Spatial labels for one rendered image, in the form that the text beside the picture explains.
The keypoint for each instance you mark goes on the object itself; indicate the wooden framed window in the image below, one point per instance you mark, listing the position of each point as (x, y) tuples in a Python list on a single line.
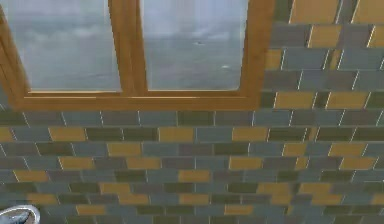
[(133, 66)]

